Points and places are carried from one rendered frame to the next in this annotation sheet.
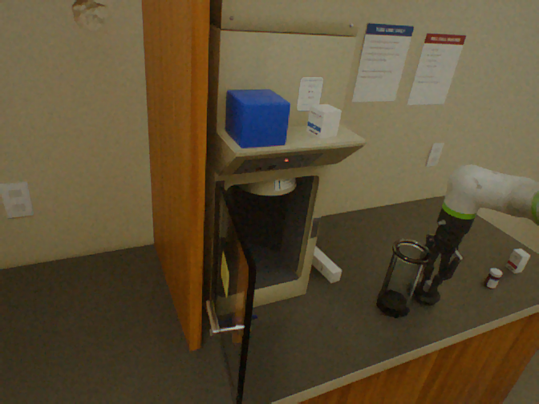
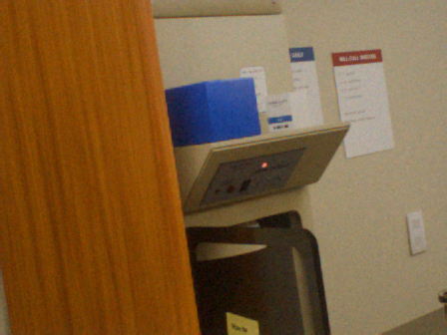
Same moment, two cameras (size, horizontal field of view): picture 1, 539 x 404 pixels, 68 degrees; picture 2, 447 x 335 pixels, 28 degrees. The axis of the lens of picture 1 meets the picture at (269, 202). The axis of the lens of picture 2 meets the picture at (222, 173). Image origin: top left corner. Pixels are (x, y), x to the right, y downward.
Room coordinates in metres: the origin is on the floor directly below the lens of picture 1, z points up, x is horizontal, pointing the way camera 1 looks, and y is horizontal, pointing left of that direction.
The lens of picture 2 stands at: (-0.53, 0.39, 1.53)
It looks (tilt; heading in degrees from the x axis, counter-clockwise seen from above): 3 degrees down; 345
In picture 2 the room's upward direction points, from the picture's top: 8 degrees counter-clockwise
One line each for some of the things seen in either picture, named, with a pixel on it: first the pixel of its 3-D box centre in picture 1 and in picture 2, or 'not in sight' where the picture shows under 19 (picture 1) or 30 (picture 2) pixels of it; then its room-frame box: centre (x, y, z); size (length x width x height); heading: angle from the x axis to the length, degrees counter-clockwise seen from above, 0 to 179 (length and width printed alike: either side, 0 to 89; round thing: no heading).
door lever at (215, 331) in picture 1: (220, 317); not in sight; (0.58, 0.07, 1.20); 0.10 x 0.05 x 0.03; 19
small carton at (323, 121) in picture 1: (323, 121); (287, 112); (0.87, -0.10, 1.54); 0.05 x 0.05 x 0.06; 36
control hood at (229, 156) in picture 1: (290, 156); (264, 165); (0.84, -0.04, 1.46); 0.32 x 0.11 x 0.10; 118
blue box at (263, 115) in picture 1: (256, 117); (213, 112); (0.80, 0.05, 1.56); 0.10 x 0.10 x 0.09; 28
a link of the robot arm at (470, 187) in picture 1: (470, 190); not in sight; (1.01, -0.55, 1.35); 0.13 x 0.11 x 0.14; 71
